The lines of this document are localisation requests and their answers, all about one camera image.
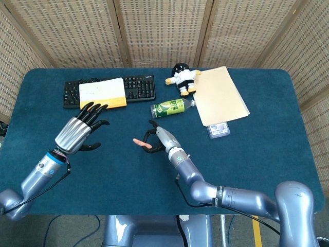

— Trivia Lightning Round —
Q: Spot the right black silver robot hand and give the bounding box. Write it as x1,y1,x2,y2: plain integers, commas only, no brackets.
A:
143,120,182,155

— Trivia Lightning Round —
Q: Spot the pink sausage stick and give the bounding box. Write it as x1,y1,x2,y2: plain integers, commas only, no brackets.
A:
133,138,153,150

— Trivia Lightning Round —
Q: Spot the green tea plastic bottle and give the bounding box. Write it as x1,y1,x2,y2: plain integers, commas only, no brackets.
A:
150,98,197,119

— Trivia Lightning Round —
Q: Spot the clear plastic card box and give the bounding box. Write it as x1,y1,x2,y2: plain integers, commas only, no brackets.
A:
207,122,230,139

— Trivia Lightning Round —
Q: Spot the black computer keyboard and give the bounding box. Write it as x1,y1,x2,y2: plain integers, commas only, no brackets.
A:
63,74,157,109

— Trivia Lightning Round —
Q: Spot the blue table cloth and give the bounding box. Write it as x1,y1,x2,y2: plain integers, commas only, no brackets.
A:
0,67,326,216

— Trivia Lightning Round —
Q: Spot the black white penguin plush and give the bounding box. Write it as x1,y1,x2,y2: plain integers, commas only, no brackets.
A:
164,63,202,97

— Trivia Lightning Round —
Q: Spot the beige manila folder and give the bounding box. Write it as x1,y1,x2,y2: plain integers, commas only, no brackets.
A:
192,66,250,127

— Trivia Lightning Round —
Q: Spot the white and yellow notepad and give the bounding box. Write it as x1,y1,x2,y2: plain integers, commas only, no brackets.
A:
79,77,127,111

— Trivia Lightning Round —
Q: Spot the silver-blue robot torso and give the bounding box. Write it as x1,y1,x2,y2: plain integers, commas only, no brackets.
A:
102,215,214,247

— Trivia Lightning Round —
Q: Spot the woven bamboo folding screen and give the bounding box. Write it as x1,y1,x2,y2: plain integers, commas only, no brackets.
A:
0,0,329,192

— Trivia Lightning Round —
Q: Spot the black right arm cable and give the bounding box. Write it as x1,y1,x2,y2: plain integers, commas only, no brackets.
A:
174,174,281,236

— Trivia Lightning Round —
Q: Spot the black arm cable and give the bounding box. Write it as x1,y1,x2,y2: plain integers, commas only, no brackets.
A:
174,174,281,236
0,159,72,216

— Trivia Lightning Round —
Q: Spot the black velcro arm strap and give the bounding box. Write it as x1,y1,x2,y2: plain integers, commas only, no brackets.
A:
212,185,224,208

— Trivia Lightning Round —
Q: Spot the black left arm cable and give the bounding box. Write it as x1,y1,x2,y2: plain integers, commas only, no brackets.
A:
0,159,72,216

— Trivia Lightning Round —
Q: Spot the blue floor cable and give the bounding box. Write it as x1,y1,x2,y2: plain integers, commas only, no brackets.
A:
45,215,101,247

